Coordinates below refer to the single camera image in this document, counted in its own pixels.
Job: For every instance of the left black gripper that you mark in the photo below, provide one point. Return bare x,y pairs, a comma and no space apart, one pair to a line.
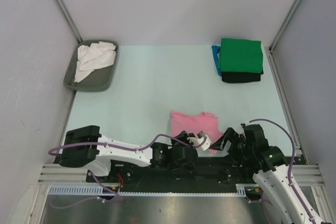
184,135

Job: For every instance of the blue folded t shirt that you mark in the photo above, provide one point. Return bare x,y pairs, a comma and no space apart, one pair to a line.
215,53

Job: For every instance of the grey fabric basket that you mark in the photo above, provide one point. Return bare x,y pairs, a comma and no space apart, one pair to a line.
97,81

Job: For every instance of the green folded t shirt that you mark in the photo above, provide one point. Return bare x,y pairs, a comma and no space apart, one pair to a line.
240,55

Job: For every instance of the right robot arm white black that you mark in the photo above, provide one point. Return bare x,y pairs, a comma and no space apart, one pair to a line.
267,166

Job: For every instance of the left aluminium frame post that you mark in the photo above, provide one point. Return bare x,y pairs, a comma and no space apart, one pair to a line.
69,20

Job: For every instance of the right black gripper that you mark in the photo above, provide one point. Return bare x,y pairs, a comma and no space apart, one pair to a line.
220,144

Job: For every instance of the right aluminium frame post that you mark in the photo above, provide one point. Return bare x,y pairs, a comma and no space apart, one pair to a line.
287,20

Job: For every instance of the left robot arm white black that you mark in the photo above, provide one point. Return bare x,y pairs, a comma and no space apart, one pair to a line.
87,148

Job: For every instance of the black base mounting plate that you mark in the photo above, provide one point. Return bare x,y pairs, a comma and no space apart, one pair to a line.
210,175

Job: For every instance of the aluminium frame post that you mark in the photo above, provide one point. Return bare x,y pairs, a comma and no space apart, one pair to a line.
287,20
69,20

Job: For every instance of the black folded t shirt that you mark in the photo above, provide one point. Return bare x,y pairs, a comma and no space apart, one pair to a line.
241,77

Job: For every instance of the white t shirt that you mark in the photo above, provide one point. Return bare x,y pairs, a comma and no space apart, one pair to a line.
97,56

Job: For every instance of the pink t shirt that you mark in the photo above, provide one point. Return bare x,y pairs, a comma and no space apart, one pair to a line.
206,122

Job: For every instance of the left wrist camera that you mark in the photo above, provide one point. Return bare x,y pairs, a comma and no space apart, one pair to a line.
201,142

